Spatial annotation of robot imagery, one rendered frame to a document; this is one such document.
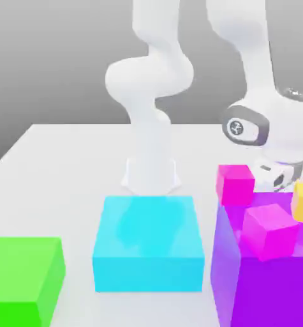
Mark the large green box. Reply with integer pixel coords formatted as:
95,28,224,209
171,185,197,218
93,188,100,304
0,236,66,327

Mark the small magenta cube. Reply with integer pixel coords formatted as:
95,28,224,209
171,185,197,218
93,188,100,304
215,163,256,207

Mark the large cyan box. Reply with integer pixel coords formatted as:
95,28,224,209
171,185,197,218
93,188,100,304
92,195,205,293

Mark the large purple box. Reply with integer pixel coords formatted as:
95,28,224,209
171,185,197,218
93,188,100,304
210,191,303,327

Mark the small pink cube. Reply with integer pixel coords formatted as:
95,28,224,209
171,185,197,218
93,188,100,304
240,202,300,262

